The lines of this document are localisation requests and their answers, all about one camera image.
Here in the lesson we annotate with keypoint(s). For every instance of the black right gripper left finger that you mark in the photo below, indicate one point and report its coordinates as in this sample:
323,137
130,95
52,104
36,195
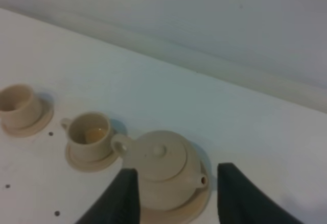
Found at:
119,203

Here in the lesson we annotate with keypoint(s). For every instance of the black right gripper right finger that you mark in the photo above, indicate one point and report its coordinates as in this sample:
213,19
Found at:
240,201

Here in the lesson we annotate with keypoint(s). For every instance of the beige ceramic teapot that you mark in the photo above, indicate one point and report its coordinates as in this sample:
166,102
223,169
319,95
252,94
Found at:
168,167

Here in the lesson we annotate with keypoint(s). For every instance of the beige teapot saucer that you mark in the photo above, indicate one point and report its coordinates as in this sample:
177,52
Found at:
194,206

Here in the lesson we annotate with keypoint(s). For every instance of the beige middle cup saucer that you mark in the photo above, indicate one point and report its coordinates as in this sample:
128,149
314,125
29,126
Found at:
91,157

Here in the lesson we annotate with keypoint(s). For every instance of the beige cup saucer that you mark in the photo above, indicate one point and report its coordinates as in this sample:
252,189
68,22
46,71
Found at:
37,126
91,157

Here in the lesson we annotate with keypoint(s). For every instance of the beige middle teacup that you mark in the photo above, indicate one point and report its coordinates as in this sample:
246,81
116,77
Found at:
87,128

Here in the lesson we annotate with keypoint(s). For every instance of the beige teacup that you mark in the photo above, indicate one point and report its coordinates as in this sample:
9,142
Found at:
87,128
20,106

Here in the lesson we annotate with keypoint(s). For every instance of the beige left cup saucer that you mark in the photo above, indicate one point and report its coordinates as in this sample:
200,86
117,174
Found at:
37,126

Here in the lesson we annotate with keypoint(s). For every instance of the beige left teacup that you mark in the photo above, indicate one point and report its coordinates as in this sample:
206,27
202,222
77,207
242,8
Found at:
20,106

